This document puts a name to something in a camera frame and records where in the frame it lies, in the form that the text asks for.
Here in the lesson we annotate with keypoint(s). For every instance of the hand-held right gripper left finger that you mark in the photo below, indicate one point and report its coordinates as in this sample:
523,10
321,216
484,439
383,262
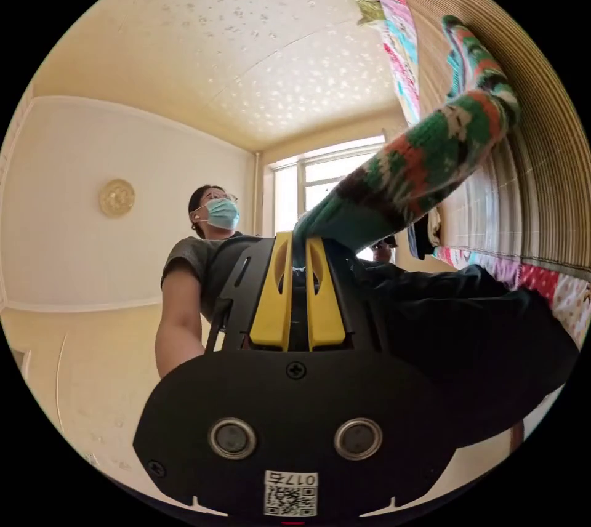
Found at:
270,305

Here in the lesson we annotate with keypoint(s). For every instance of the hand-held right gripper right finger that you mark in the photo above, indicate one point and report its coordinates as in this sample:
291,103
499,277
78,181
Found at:
325,310

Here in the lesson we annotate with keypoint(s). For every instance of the multicolour knitted sweater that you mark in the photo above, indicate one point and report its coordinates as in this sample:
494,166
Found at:
415,167

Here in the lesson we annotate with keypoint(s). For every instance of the person's right forearm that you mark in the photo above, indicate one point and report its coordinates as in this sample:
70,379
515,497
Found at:
177,347

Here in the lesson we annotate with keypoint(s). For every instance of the dark indigo sweater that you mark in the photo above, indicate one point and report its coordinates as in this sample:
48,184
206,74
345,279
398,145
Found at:
461,342

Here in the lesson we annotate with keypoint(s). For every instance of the person's left hand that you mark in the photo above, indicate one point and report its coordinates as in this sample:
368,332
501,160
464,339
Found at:
381,254

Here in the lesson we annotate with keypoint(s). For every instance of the person's body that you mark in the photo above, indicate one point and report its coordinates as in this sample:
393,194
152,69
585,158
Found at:
187,259

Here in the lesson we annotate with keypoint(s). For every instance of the pile of clothes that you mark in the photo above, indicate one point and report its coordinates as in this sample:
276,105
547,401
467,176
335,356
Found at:
422,236

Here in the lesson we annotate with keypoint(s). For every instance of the window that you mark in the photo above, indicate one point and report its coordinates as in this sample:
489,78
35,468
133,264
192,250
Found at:
318,176

